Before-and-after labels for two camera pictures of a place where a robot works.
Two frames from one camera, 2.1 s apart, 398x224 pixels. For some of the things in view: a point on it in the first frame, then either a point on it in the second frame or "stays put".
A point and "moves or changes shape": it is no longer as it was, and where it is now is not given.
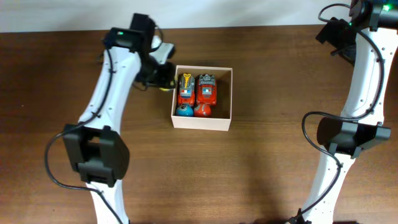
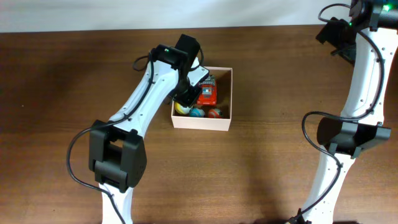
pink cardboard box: (220, 117) stays put
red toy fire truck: (206, 89) stays put
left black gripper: (166, 84) to (186, 102)
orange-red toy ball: (203, 110) to (215, 113)
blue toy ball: (185, 110) to (196, 112)
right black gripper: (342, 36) stays put
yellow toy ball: (166, 89) moves or changes shape
